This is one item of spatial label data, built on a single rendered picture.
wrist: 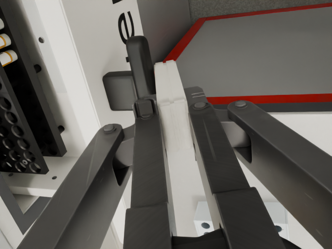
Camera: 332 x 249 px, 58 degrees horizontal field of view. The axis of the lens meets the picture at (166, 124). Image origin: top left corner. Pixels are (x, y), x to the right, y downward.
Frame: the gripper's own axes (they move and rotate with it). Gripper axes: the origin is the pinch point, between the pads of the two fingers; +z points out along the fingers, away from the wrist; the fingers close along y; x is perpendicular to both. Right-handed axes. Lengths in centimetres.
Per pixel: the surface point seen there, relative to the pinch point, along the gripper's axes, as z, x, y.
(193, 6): 93, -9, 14
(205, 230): 13.0, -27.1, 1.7
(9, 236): 4.5, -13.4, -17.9
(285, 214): 10.7, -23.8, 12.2
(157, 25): 55, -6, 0
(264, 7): 85, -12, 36
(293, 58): 33.0, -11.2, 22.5
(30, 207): 7.8, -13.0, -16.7
